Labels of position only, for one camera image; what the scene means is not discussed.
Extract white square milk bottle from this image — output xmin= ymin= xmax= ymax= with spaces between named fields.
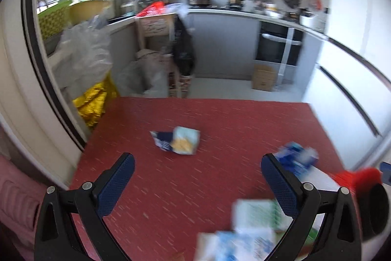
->
xmin=232 ymin=199 xmax=293 ymax=233

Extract black trash bin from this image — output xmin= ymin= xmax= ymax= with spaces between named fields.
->
xmin=356 ymin=183 xmax=390 ymax=241

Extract red chair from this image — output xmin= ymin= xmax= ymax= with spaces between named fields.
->
xmin=329 ymin=168 xmax=381 ymax=193

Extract blue plastic wrapper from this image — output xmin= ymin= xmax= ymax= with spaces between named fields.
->
xmin=273 ymin=142 xmax=319 ymax=178

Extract yellow gold bag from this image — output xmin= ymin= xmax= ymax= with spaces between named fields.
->
xmin=72 ymin=71 xmax=120 ymax=130

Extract small crumpled wrapper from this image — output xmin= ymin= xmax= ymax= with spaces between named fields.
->
xmin=150 ymin=126 xmax=201 ymax=156

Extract white blue milk carton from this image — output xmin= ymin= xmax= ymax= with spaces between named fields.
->
xmin=194 ymin=228 xmax=276 ymax=260

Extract white refrigerator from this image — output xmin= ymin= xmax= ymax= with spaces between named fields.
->
xmin=304 ymin=0 xmax=390 ymax=170

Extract clear plastic bag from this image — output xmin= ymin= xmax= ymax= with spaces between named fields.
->
xmin=50 ymin=14 xmax=113 ymax=100

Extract black hanging bag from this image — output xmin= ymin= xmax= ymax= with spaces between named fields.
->
xmin=172 ymin=16 xmax=196 ymax=76

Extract yellow basin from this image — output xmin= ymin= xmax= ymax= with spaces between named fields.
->
xmin=69 ymin=0 xmax=111 ymax=25

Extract grey lower cabinets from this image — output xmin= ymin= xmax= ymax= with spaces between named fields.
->
xmin=110 ymin=9 xmax=323 ymax=92

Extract black built-in oven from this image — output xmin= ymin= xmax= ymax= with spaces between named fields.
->
xmin=255 ymin=22 xmax=304 ymax=66

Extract white rice cooker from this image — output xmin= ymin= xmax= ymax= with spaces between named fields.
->
xmin=300 ymin=12 xmax=328 ymax=33

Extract white mop handle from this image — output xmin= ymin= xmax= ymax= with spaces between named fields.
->
xmin=276 ymin=27 xmax=294 ymax=87

